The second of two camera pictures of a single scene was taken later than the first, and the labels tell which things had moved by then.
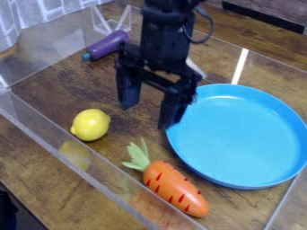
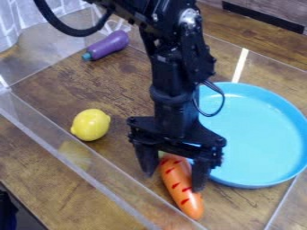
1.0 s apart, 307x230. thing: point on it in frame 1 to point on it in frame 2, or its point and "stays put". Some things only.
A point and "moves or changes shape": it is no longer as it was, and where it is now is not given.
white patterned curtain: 20,13 stays put
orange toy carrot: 168,181 moves or changes shape
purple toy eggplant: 107,47 stays put
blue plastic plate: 242,139 stays put
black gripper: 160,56 to 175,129
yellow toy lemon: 91,124 stays put
